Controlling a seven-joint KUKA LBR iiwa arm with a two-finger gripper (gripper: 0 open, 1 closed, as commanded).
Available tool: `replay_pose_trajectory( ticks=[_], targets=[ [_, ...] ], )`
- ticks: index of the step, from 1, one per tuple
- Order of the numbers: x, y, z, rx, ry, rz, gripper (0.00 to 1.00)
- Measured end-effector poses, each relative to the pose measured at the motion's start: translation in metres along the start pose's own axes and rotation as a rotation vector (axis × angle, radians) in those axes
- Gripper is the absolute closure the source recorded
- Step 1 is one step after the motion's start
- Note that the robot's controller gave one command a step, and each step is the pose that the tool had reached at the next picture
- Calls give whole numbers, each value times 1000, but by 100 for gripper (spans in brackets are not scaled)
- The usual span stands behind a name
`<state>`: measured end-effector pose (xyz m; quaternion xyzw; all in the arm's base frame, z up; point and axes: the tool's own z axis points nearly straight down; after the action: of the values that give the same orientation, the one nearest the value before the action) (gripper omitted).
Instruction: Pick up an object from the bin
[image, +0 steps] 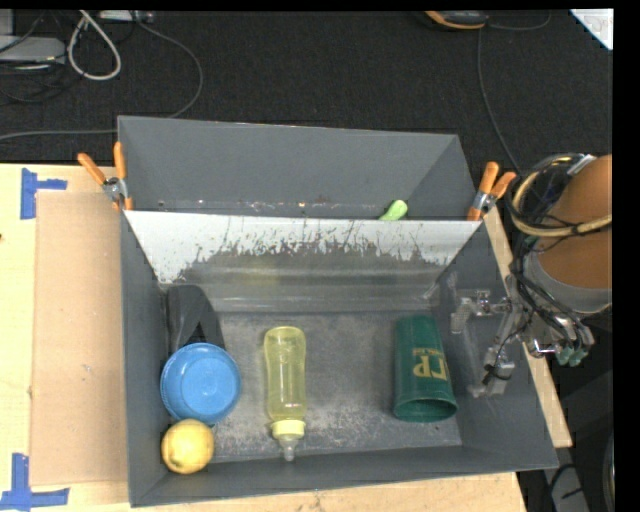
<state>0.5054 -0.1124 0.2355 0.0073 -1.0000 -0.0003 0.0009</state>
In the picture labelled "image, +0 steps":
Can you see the grey metal bin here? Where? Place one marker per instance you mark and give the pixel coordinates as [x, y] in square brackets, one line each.
[350, 350]

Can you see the yellow lemon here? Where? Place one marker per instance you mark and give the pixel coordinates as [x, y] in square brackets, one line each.
[187, 446]

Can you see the brown cardboard board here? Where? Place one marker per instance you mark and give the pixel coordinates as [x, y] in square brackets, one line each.
[75, 340]

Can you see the light green oblong toy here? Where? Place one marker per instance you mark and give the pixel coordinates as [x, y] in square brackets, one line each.
[395, 210]

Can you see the dark green cup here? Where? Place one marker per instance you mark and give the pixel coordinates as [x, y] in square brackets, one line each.
[422, 370]

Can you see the yellow baby bottle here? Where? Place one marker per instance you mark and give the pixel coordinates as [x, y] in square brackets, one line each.
[285, 375]

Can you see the blue bowl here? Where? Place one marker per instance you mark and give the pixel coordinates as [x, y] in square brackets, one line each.
[200, 384]

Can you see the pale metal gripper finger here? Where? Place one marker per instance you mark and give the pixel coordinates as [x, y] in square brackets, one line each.
[495, 382]
[462, 315]

